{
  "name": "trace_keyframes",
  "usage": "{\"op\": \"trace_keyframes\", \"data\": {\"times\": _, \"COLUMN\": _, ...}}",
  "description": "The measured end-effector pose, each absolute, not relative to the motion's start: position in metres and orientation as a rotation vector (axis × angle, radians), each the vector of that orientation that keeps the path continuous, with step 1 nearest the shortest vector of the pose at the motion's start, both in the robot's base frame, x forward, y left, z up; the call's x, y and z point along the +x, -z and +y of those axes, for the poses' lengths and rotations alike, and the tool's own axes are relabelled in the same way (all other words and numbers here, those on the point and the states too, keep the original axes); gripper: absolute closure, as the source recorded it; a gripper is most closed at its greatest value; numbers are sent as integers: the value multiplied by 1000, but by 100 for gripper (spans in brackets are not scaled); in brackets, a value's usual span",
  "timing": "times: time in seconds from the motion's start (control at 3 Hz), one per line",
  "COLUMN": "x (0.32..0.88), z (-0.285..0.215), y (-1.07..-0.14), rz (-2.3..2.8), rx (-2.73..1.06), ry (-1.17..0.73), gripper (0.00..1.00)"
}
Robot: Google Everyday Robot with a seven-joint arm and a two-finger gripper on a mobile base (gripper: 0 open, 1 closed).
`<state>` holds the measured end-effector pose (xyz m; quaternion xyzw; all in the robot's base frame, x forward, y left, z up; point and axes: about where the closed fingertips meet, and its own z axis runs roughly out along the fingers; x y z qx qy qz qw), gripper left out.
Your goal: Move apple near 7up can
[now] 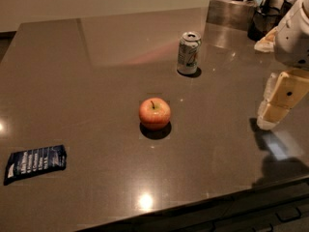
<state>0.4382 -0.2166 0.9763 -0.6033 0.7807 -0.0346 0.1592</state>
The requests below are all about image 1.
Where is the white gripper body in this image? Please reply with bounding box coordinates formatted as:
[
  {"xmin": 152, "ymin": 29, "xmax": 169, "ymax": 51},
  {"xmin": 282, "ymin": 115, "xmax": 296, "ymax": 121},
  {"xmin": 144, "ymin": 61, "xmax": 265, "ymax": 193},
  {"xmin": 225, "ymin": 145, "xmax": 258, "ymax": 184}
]
[{"xmin": 274, "ymin": 0, "xmax": 309, "ymax": 69}]

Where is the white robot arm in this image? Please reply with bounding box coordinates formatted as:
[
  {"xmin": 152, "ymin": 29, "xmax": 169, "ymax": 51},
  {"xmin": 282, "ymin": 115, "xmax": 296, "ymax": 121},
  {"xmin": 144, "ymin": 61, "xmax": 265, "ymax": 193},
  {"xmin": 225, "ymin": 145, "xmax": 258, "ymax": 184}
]
[{"xmin": 257, "ymin": 0, "xmax": 309, "ymax": 131}]

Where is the red yellow apple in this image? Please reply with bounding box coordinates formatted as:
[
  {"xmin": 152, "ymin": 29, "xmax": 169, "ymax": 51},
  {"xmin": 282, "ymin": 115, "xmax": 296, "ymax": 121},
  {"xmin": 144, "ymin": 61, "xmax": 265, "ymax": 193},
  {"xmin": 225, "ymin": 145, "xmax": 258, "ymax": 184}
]
[{"xmin": 139, "ymin": 98, "xmax": 171, "ymax": 131}]

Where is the black mesh basket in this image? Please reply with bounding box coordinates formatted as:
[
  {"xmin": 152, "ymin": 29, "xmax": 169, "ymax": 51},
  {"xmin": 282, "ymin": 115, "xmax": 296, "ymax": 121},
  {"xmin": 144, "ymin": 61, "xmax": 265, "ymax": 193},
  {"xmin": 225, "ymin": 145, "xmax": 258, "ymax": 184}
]
[{"xmin": 247, "ymin": 6, "xmax": 280, "ymax": 42}]

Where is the steel snack dispenser base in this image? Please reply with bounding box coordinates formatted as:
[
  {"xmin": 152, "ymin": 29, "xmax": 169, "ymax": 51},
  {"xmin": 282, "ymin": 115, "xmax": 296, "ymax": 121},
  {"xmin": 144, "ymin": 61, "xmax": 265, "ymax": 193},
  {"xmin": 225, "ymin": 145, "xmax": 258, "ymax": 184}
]
[{"xmin": 206, "ymin": 0, "xmax": 255, "ymax": 31}]

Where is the silver 7up can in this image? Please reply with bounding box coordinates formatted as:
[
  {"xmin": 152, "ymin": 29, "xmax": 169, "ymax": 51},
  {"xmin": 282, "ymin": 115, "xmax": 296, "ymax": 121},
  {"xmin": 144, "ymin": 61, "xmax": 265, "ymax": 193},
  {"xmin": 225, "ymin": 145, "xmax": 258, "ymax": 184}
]
[{"xmin": 177, "ymin": 31, "xmax": 201, "ymax": 75}]

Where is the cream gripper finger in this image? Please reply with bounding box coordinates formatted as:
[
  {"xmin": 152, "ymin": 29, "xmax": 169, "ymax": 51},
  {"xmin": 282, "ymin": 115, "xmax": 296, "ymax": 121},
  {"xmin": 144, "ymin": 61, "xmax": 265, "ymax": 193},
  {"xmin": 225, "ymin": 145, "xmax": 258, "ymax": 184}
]
[
  {"xmin": 270, "ymin": 69, "xmax": 309, "ymax": 124},
  {"xmin": 257, "ymin": 72, "xmax": 284, "ymax": 131}
]

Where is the dark blue snack bar wrapper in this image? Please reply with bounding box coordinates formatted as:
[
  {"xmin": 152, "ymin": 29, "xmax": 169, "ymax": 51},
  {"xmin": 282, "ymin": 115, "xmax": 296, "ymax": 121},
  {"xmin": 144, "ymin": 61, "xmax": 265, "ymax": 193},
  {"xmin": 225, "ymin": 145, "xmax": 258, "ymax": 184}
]
[{"xmin": 3, "ymin": 145, "xmax": 67, "ymax": 186}]

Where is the dark drawer handle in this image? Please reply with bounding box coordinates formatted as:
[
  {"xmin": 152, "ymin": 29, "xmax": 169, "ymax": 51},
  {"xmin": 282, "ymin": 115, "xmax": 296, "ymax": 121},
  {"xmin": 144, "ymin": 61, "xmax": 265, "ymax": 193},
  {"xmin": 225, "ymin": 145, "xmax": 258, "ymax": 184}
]
[{"xmin": 276, "ymin": 208, "xmax": 302, "ymax": 223}]

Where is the white crumpled napkin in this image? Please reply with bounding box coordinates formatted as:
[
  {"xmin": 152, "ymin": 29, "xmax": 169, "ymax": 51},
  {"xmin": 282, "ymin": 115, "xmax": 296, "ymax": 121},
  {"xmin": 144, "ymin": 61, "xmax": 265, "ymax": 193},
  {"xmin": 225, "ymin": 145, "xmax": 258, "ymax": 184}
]
[{"xmin": 254, "ymin": 27, "xmax": 277, "ymax": 53}]

